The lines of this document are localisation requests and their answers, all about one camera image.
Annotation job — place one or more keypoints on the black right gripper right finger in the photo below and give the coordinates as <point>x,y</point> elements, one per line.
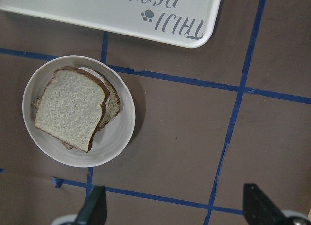
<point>258,209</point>

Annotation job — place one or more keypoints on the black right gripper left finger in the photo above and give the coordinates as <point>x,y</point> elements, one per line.
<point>94,210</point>

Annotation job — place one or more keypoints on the white bread slice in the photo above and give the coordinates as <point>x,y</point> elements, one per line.
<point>70,108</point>

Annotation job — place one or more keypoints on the cream round plate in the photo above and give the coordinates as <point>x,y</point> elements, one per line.
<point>107,143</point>

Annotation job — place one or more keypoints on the bread slice on plate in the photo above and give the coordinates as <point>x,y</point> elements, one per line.
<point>111,106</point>

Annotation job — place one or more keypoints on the cream bear tray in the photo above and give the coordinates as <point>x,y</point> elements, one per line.
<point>183,23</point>

